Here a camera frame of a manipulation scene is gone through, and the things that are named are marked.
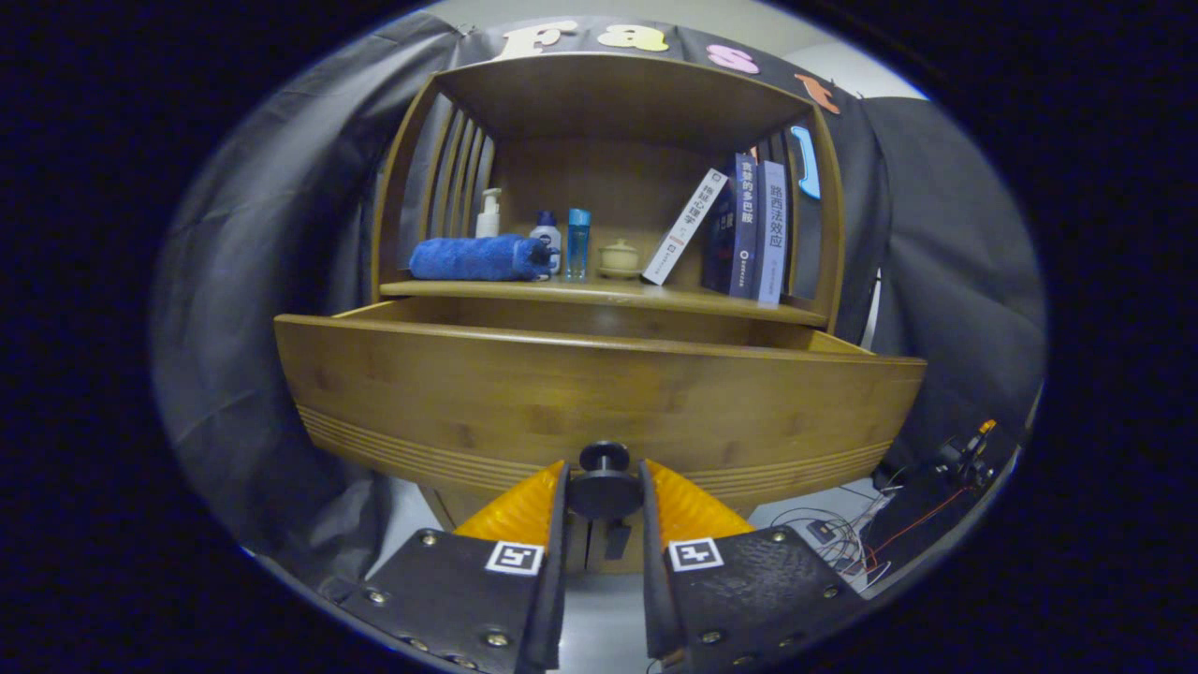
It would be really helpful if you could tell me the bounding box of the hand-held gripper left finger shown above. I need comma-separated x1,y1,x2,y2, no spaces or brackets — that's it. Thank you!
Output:
337,459,572,674

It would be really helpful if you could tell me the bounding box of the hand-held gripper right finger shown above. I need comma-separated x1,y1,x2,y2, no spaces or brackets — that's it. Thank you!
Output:
639,458,871,670

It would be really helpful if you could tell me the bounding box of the wooden drawer with black knob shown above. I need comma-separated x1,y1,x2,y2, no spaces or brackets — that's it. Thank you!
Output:
273,298,928,522

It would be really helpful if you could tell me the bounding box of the wooden cabinet door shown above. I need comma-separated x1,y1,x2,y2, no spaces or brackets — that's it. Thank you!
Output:
606,513,649,574
566,515,606,574

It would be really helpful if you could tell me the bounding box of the wooden countertop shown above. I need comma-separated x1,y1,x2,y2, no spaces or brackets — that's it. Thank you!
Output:
379,276,829,329

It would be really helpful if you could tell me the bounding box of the wooden cabinet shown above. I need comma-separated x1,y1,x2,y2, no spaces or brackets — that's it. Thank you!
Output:
370,51,848,574

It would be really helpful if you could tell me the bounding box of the black device with orange part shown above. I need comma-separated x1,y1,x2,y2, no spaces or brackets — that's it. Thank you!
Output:
870,418,998,563

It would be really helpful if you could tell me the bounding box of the beige lidded cup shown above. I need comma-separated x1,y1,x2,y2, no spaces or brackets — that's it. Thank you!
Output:
597,239,642,279

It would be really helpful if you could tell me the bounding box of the folded blue towel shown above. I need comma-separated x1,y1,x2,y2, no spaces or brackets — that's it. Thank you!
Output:
409,234,555,282

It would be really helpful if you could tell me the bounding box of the clear blue bottle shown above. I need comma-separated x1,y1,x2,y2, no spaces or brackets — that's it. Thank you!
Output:
565,208,592,280

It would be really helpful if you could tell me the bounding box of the white bottle with blue cap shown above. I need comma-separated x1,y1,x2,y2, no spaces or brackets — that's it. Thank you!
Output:
530,211,562,274

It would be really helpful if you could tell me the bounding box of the white book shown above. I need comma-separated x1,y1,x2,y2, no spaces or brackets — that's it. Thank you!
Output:
641,168,729,286

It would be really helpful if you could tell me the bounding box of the pale lavender book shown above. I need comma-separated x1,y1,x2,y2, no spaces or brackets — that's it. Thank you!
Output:
752,160,789,307

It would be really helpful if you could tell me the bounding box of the dark blue book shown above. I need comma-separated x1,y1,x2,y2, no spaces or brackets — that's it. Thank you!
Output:
702,153,759,300

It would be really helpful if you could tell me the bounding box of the thin red cable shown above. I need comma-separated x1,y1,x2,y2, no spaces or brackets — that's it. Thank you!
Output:
866,487,970,567

